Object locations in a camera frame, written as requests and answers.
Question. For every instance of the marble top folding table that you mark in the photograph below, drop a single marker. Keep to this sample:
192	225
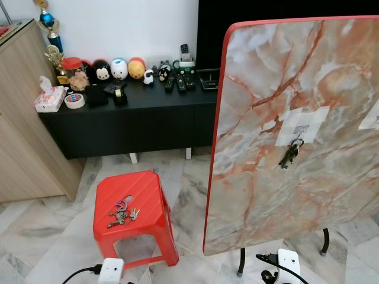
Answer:
296	71

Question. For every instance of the black set-top box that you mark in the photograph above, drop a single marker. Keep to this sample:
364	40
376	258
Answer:
208	80

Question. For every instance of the wide black remote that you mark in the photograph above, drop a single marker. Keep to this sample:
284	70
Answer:
185	81

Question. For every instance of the slim black remote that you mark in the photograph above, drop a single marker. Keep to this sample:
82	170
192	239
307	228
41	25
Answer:
169	83

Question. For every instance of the small black animal figure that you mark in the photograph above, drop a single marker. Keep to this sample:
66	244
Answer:
164	71

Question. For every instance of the red plastic stool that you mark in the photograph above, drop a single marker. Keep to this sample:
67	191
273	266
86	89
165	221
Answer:
148	189

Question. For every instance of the small white panda figure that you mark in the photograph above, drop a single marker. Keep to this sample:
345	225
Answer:
148	77

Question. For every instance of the black TV console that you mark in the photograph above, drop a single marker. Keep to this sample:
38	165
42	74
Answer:
130	124

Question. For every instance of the yellow round plush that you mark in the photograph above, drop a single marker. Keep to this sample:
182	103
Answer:
137	68

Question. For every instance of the black tape dispenser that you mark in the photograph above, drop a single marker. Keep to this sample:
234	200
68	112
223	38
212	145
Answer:
120	94

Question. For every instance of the key bunch with purple tag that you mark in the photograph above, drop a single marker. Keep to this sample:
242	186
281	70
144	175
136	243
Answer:
121	214

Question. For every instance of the white round plush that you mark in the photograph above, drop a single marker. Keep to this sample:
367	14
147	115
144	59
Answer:
119	68

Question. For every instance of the black wallet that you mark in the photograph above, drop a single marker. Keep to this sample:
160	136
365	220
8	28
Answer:
96	96

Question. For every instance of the black mouse plush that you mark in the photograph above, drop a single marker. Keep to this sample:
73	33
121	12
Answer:
101	71

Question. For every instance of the white tape roll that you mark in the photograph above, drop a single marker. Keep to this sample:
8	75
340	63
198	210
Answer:
74	106

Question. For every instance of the clear jar with red lid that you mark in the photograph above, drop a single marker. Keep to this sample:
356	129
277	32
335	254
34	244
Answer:
74	71

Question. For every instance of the floral tissue pack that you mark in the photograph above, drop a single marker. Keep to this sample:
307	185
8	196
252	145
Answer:
50	97

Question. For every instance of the small gold trophy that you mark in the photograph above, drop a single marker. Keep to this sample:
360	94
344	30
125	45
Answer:
56	62

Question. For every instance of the blue and gold trophy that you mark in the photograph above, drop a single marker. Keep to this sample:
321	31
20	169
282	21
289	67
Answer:
48	22

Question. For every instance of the light wooden cabinet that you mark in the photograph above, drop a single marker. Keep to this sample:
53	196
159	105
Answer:
23	130

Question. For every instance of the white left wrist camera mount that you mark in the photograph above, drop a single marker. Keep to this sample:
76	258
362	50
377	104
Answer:
111	272

